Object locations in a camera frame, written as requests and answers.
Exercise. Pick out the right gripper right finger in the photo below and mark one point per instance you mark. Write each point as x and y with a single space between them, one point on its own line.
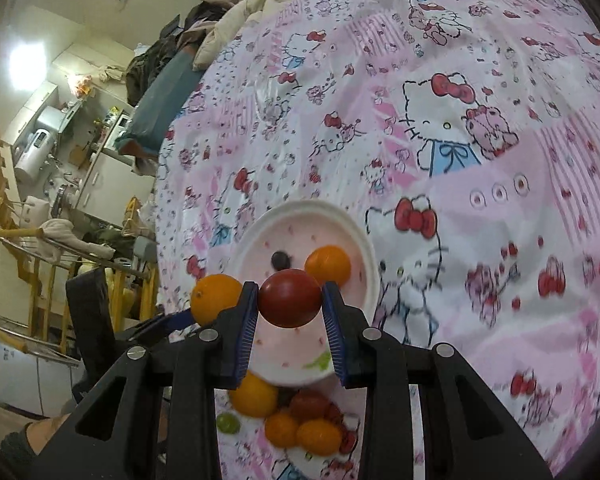
468 433

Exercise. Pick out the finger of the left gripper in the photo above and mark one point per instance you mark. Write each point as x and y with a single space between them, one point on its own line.
151 332

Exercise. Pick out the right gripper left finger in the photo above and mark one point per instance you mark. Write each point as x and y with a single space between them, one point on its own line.
113 432

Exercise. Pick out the large orange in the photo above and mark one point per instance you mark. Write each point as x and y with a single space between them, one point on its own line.
254 397
211 295

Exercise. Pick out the red cherry tomato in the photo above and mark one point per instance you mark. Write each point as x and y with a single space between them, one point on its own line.
289 298
308 404

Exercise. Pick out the dark grape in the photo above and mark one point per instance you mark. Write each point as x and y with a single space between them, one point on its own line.
280 261

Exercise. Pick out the small tangerine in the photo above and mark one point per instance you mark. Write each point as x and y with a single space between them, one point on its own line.
328 264
281 428
319 437

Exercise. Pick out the person's left hand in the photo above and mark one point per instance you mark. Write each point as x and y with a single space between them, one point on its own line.
21 448

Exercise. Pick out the green grape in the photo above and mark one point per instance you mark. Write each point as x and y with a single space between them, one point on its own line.
227 423

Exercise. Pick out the pink strawberry plate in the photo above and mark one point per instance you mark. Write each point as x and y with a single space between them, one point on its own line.
290 252

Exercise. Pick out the white water heater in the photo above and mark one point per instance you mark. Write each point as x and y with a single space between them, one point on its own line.
33 158

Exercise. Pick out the Hello Kitty pink bedsheet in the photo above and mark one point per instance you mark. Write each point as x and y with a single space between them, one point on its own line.
462 136

